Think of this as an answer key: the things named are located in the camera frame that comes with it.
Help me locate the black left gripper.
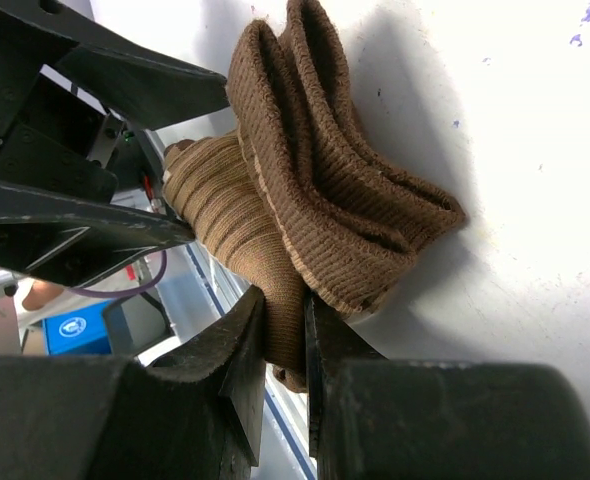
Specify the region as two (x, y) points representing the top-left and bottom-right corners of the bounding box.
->
(0, 1), (229, 288)

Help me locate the brown striped sock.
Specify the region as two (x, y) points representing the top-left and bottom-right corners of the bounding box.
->
(163, 1), (465, 393)

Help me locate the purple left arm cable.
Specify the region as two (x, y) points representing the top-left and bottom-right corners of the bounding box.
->
(67, 248), (169, 301)

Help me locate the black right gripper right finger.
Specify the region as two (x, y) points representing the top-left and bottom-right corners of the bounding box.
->
(304, 293), (385, 459)

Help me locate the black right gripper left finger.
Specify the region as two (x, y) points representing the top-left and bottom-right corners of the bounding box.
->
(147, 287), (265, 468)

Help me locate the blue bin with logo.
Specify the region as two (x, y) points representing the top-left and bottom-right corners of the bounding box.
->
(42, 301), (111, 355)

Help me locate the aluminium mounting rail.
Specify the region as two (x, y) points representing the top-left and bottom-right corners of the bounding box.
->
(139, 239), (321, 480)

